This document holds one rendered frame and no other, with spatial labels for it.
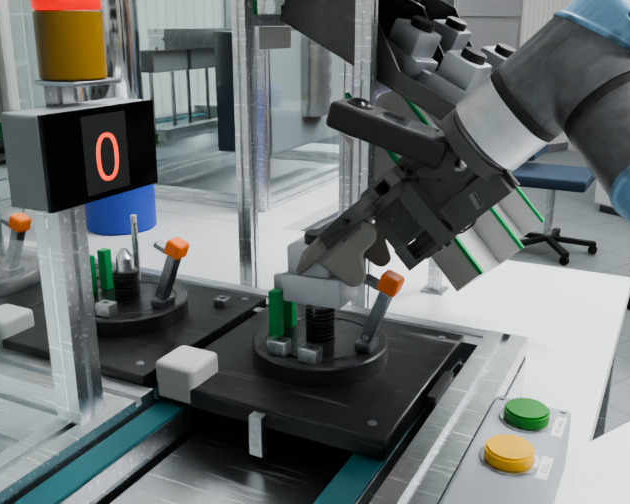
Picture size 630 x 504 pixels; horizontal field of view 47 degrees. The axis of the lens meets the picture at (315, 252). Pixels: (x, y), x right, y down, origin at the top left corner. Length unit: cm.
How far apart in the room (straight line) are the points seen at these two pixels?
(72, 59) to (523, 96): 34
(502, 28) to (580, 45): 663
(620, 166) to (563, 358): 55
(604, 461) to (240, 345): 40
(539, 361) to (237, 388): 49
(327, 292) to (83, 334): 23
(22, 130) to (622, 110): 42
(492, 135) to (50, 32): 34
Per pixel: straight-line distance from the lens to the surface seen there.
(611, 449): 88
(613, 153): 56
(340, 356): 72
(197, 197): 188
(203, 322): 85
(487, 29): 707
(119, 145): 60
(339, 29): 93
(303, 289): 72
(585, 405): 95
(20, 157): 57
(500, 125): 60
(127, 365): 77
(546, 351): 108
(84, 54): 58
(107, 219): 162
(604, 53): 58
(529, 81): 59
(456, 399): 72
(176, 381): 72
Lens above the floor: 130
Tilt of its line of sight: 18 degrees down
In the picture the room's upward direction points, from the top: straight up
